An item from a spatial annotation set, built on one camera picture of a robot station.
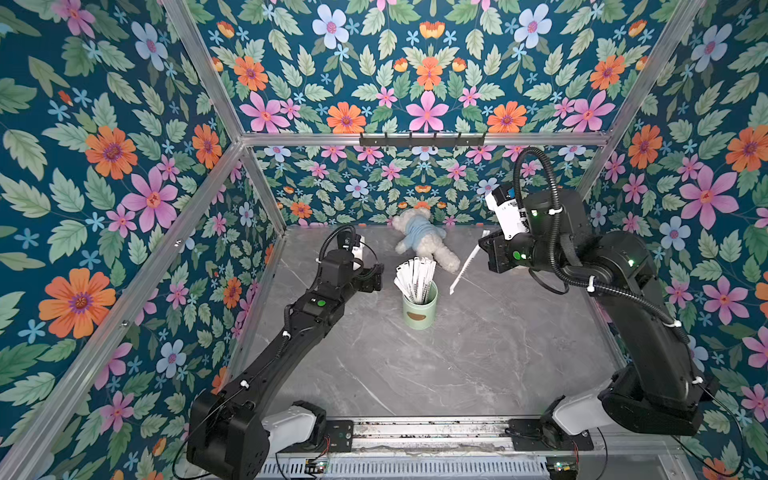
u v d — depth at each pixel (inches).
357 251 27.5
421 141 36.4
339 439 28.9
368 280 26.2
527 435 28.4
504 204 19.1
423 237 41.1
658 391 14.8
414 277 33.9
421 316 33.9
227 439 15.3
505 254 19.6
